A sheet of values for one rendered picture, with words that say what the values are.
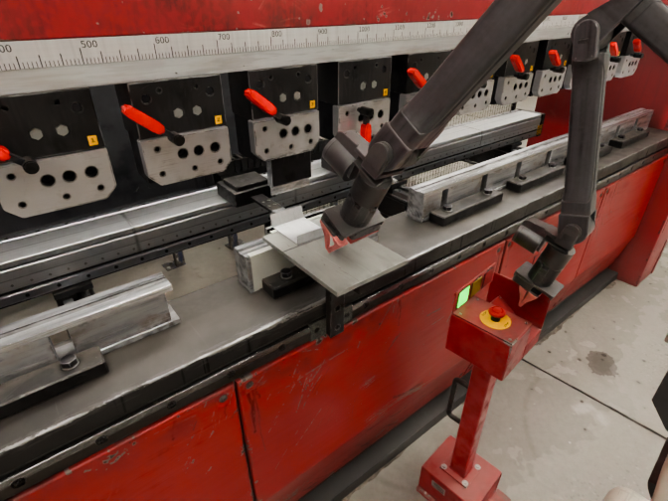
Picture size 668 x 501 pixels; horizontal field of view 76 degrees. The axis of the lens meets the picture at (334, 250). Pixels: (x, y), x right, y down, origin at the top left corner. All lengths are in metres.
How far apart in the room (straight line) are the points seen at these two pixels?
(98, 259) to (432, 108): 0.81
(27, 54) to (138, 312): 0.45
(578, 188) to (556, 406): 1.24
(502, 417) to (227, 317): 1.33
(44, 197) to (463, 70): 0.61
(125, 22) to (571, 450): 1.87
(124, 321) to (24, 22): 0.50
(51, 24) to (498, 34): 0.56
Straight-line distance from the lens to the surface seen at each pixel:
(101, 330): 0.90
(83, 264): 1.12
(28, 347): 0.89
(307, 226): 0.97
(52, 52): 0.72
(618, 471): 1.99
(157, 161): 0.77
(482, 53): 0.61
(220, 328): 0.91
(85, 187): 0.76
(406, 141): 0.64
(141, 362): 0.88
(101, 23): 0.74
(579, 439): 2.01
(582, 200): 1.02
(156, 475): 1.02
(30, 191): 0.75
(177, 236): 1.15
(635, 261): 2.98
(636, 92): 2.79
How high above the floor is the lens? 1.45
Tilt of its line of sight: 31 degrees down
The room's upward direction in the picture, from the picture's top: straight up
